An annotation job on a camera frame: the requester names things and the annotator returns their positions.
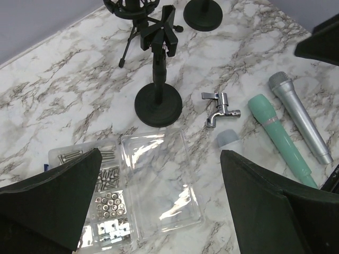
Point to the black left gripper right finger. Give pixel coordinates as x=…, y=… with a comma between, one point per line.
x=274, y=214

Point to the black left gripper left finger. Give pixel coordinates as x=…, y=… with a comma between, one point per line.
x=46, y=213

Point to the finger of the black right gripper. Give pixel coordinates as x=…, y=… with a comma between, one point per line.
x=323, y=44

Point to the silver grey microphone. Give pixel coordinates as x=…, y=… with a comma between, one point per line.
x=282, y=86

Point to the mint green microphone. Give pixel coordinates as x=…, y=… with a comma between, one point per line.
x=264, y=112

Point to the white microphone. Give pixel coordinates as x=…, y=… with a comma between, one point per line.
x=229, y=140

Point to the black round-base microphone stand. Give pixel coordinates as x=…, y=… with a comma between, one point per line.
x=203, y=15

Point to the black tripod microphone stand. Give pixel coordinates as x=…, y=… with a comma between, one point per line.
x=135, y=21

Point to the clear plastic screw box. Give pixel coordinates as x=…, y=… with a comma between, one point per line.
x=144, y=189

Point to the chrome water tap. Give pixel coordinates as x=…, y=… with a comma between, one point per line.
x=221, y=108

